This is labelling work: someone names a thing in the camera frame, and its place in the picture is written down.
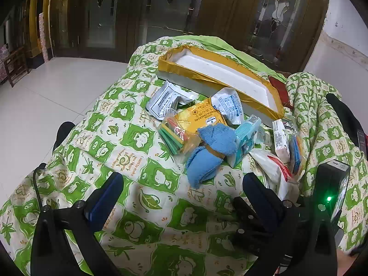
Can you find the wooden glass door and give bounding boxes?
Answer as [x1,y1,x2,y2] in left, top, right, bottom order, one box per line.
[198,0,331,72]
[49,0,202,64]

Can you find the white tissue pack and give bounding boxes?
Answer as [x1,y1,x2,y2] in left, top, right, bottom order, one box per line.
[272,119,289,158]

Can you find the green white printed blanket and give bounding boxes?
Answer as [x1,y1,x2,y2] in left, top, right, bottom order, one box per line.
[0,36,368,276]

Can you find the yellow taped foam box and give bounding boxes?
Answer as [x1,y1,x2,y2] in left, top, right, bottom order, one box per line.
[158,45,285,127]

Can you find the teal tissue pack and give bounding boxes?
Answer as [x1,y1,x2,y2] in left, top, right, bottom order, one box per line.
[228,115,262,167]

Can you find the wooden chair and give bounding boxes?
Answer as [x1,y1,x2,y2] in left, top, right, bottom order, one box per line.
[3,46,29,88]

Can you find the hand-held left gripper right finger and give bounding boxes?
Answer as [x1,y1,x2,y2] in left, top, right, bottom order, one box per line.
[243,172,338,276]

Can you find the golden door frame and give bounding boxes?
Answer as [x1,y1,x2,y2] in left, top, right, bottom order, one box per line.
[29,0,55,58]

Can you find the bag of coloured sticks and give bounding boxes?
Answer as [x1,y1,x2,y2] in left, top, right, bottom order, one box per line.
[155,115,202,157]

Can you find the black cable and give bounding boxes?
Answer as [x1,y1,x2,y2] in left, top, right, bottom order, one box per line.
[32,163,47,209]

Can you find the yellow cracker packet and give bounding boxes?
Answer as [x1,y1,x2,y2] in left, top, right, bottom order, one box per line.
[168,96,230,147]

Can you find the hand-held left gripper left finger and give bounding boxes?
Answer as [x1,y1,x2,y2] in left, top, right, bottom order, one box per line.
[31,172,125,276]

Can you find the patterned cardboard box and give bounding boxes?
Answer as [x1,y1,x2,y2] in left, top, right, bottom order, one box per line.
[37,13,54,62]

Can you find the black object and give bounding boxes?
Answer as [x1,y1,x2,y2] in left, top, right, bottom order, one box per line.
[52,122,76,153]

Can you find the blue white desiccant packet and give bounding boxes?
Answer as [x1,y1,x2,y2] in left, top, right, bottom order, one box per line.
[211,88,245,125]

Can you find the white printed sachet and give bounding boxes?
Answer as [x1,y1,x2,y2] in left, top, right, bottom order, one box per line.
[145,81,199,120]

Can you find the white bag with red label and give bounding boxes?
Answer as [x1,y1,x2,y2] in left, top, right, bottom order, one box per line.
[249,147,301,202]

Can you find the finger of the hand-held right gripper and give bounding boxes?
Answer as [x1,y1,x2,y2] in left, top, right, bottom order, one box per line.
[231,197,271,253]

